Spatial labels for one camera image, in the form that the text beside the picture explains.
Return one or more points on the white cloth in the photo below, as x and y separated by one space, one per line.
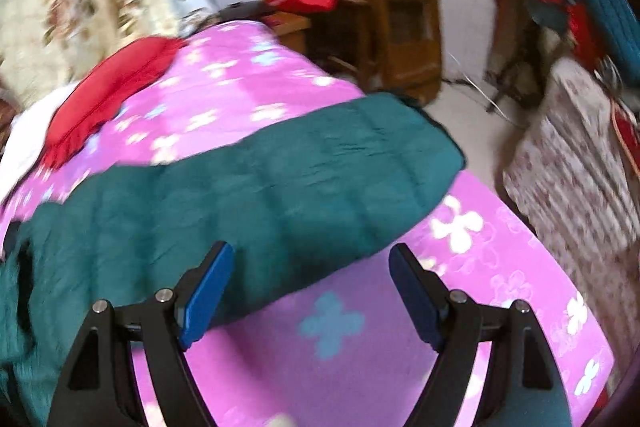
20 142

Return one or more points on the teal quilted garment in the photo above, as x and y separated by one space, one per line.
600 12

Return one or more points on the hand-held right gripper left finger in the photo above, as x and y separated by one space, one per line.
207 294

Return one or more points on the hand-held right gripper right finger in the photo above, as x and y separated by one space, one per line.
417 294

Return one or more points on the pink floral bed sheet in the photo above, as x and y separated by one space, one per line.
350 317

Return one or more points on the dark green quilted jacket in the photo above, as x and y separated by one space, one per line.
260 187

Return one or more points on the floral patterned sofa cover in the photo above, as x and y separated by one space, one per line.
575 167

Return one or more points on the red pillow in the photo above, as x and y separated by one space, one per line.
102 92

